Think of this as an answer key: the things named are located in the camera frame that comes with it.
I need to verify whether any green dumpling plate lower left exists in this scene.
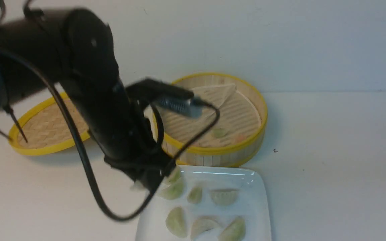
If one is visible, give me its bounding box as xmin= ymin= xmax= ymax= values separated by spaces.
xmin=165 ymin=206 xmax=187 ymax=238

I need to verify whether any yellow rimmed bamboo steamer lid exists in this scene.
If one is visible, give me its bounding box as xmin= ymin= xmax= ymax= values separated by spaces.
xmin=9 ymin=97 xmax=75 ymax=156

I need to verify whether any small green dumpling plate centre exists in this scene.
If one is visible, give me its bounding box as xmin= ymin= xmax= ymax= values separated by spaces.
xmin=187 ymin=185 xmax=203 ymax=204

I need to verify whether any pale dumpling plate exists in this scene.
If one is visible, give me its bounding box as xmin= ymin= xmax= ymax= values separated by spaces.
xmin=209 ymin=188 xmax=239 ymax=206
xmin=190 ymin=216 xmax=221 ymax=241

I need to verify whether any pink dumpling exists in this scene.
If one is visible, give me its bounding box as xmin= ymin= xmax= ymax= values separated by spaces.
xmin=130 ymin=180 xmax=146 ymax=191

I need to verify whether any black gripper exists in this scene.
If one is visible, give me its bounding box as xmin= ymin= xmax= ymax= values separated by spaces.
xmin=104 ymin=149 xmax=176 ymax=191

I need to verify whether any green dumpling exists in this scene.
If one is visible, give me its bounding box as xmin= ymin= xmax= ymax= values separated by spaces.
xmin=212 ymin=128 xmax=229 ymax=139
xmin=157 ymin=178 xmax=184 ymax=200

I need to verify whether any pale dumpling plate bottom centre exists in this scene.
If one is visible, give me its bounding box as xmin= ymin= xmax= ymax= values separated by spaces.
xmin=190 ymin=216 xmax=221 ymax=241

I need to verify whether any white steamer liner paper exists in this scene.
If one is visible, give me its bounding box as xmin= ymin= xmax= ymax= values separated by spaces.
xmin=158 ymin=84 xmax=261 ymax=148

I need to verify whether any green dumpling plate top left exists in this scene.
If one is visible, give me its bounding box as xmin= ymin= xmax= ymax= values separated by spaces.
xmin=164 ymin=166 xmax=181 ymax=185

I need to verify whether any pale dumpling plate centre right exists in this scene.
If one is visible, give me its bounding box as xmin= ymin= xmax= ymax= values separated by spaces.
xmin=209 ymin=188 xmax=239 ymax=206

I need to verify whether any green dumpling plate bottom right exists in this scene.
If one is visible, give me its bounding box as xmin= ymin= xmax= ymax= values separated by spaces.
xmin=218 ymin=216 xmax=246 ymax=241

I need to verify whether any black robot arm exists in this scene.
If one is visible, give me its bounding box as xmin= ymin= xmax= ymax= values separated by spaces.
xmin=0 ymin=9 xmax=193 ymax=190

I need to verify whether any yellow rimmed bamboo steamer basket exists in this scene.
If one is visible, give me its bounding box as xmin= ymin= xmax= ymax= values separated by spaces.
xmin=152 ymin=72 xmax=268 ymax=168

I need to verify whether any white square plate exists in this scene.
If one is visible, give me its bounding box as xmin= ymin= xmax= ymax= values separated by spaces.
xmin=135 ymin=166 xmax=272 ymax=241

